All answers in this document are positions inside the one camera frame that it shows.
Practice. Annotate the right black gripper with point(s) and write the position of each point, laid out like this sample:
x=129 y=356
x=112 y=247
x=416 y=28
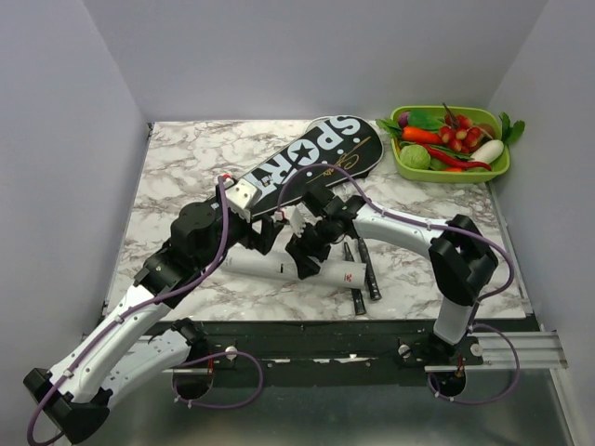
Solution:
x=305 y=267

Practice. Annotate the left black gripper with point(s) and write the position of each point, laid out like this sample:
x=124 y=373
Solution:
x=261 y=242

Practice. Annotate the white shuttlecock tube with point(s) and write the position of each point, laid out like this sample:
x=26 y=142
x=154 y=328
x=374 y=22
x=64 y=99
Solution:
x=280 y=266

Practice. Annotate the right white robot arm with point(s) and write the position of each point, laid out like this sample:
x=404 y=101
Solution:
x=462 y=260

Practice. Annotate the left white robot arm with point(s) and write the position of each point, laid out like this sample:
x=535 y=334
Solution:
x=72 y=393

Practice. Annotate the left badminton racket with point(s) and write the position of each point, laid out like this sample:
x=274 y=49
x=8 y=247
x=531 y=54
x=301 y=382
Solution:
x=355 y=280

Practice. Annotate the badminton racket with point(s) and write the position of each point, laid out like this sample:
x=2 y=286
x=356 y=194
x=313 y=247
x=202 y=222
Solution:
x=370 y=276
x=355 y=280

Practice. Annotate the right badminton racket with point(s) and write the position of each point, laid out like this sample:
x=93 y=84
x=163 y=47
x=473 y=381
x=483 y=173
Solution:
x=370 y=276

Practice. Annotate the black sport racket bag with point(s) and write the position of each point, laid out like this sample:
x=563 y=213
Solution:
x=343 y=141

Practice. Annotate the green toy cabbage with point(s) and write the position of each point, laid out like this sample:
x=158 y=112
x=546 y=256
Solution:
x=415 y=157

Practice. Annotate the orange toy carrot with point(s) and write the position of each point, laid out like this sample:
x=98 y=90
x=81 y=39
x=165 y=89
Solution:
x=421 y=136

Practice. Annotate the purple toy onion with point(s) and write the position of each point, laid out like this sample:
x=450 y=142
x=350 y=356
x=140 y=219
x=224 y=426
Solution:
x=403 y=119

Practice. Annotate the red toy chili pepper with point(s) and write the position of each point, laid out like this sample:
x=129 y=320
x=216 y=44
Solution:
x=454 y=162

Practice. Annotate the red toy cherry bunch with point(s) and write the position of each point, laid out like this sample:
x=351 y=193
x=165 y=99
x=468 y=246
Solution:
x=459 y=133

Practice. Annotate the white toy radish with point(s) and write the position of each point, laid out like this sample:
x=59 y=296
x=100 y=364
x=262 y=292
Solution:
x=488 y=152

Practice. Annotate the green toy leaf outside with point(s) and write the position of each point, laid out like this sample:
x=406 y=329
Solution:
x=510 y=132

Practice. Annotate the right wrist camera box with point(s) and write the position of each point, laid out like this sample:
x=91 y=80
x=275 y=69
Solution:
x=292 y=218

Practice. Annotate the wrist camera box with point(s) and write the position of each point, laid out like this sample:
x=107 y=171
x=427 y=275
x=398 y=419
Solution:
x=292 y=218
x=242 y=197

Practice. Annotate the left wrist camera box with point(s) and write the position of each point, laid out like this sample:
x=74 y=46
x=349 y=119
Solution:
x=242 y=197

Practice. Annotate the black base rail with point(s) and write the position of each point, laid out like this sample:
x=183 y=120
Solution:
x=330 y=353

